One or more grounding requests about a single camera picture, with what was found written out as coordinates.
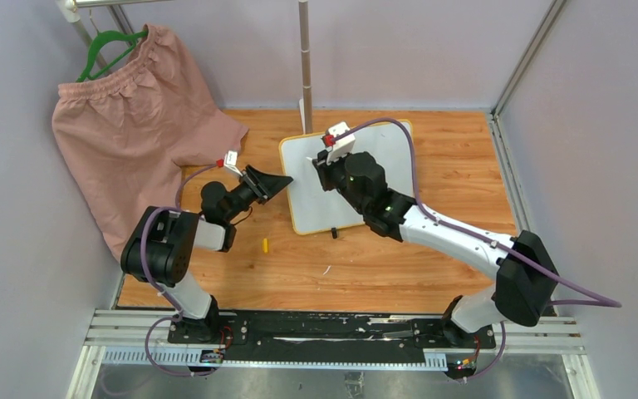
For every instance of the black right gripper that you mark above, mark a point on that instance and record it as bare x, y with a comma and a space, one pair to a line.
325, 169

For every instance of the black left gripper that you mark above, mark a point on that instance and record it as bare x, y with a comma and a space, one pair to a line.
262, 186

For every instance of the yellow framed whiteboard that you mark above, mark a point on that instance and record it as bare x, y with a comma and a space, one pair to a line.
315, 210

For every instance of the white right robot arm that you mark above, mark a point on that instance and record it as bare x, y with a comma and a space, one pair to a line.
521, 268

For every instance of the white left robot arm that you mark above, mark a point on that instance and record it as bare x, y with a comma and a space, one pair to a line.
159, 250

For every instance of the pink cloth shorts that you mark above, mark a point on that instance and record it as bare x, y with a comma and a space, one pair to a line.
126, 137

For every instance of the metal stand pole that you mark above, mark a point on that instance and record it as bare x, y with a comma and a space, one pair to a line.
306, 101

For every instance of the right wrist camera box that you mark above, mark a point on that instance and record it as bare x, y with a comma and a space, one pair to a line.
336, 144

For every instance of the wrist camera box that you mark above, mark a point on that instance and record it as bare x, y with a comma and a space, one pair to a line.
229, 163
336, 144

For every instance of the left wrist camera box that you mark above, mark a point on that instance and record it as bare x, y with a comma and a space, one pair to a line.
229, 163

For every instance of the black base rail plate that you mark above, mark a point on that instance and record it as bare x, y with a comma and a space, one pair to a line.
328, 338

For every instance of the aluminium frame post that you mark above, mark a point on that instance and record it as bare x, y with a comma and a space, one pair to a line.
549, 20

